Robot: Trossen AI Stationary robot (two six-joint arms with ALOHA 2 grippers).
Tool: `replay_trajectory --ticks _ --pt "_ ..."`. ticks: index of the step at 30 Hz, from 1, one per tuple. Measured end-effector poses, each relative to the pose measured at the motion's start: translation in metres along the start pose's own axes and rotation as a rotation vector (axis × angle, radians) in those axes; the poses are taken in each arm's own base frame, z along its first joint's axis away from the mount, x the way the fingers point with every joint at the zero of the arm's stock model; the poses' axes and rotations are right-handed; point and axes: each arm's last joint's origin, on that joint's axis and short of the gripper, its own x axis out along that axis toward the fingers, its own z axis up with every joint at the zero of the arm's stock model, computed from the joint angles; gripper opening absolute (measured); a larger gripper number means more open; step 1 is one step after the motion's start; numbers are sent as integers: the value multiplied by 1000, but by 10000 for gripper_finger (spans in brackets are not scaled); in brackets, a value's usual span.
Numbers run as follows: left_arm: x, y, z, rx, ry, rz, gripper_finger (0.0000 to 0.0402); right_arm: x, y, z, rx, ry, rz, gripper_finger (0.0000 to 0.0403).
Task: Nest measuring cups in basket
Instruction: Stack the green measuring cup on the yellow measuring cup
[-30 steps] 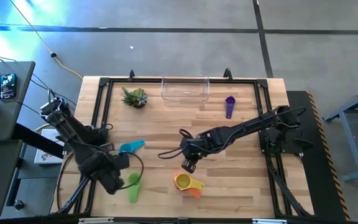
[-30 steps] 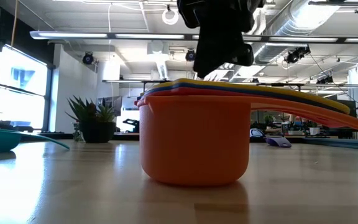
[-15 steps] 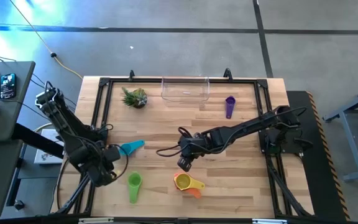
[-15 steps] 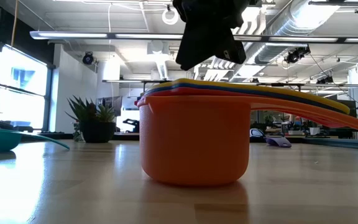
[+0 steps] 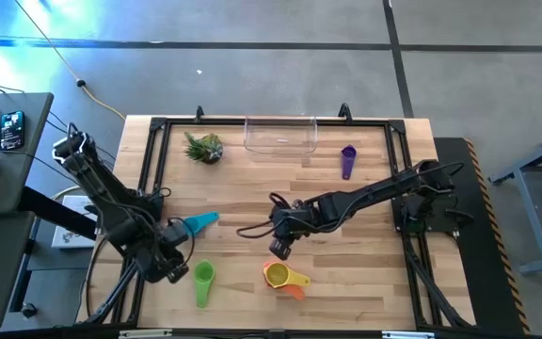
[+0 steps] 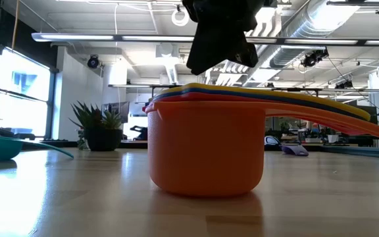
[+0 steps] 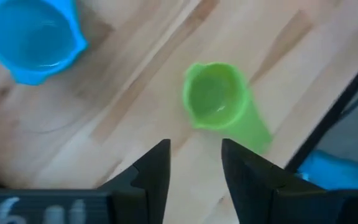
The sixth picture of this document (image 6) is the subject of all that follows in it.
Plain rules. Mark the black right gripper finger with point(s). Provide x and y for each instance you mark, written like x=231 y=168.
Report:
x=242 y=49
x=206 y=49

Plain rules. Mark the yellow measuring cup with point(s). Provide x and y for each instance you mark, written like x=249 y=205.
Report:
x=209 y=86

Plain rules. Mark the blue measuring cup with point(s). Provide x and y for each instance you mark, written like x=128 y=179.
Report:
x=209 y=91

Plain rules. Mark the red measuring cup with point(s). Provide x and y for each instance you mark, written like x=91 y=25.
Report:
x=209 y=96

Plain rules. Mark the orange measuring cup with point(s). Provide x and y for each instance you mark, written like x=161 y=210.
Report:
x=206 y=151

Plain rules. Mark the purple measuring cup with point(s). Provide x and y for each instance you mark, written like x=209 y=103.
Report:
x=294 y=150

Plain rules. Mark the black background robot arm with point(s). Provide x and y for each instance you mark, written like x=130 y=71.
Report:
x=140 y=131

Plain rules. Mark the white round object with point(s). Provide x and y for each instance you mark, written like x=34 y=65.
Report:
x=271 y=141

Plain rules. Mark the long ceiling light bar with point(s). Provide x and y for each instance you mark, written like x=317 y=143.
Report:
x=77 y=37

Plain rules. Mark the green succulent plant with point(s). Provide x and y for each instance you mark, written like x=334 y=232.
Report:
x=90 y=116

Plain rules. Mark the black plant pot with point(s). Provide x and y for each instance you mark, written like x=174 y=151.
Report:
x=104 y=140

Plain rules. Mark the dark computer monitor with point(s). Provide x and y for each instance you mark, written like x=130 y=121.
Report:
x=373 y=110

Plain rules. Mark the blue flat panel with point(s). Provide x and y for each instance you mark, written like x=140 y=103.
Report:
x=367 y=152

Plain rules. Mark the large window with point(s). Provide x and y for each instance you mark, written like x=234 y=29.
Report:
x=21 y=95

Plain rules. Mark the black ceiling camera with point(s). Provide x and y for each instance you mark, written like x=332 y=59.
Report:
x=314 y=58
x=93 y=61
x=344 y=84

